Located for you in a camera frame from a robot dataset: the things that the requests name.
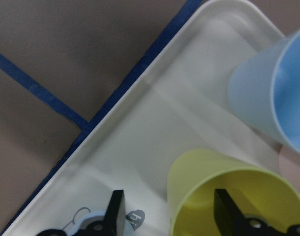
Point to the white plastic tray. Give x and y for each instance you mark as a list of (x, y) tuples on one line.
[(177, 104)]

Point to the yellow-green plastic cup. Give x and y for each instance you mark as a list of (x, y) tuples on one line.
[(194, 176)]

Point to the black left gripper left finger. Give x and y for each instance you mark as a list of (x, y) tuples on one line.
[(114, 219)]

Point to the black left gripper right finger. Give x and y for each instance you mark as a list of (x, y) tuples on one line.
[(229, 219)]

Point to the blue plastic cup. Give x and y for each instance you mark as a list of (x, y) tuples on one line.
[(264, 91)]

